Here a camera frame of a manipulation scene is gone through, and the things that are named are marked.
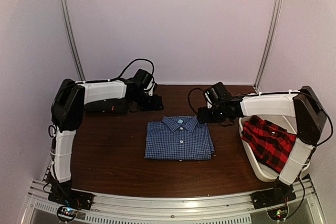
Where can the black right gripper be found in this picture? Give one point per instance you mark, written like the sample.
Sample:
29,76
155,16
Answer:
204,118

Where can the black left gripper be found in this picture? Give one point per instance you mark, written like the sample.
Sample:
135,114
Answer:
155,105

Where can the dark shirt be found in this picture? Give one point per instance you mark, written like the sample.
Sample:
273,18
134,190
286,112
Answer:
118,106

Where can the blue plaid long sleeve shirt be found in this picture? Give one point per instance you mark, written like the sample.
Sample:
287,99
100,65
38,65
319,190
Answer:
180,138

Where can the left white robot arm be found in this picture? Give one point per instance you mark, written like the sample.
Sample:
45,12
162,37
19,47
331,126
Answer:
74,98

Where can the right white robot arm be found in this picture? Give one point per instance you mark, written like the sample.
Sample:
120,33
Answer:
303,105

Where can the red black plaid shirt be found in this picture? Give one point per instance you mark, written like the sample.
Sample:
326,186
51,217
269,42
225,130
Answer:
270,143

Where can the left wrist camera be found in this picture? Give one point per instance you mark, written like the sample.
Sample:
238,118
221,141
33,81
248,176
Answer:
151,88

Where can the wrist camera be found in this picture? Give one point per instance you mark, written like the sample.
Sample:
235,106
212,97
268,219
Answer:
151,88
208,100

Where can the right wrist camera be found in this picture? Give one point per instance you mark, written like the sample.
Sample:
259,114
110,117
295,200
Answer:
208,100

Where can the front aluminium rail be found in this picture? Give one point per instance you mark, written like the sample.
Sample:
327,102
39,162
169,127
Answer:
234,208

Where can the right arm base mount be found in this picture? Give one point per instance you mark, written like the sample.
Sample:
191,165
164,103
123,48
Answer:
275,201

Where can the right aluminium frame post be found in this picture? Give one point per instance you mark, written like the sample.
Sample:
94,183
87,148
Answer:
268,44

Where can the aluminium frame post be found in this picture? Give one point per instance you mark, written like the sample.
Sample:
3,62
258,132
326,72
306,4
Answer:
71,40
268,44

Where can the left aluminium frame post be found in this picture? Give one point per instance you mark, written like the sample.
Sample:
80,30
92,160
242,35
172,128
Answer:
71,40

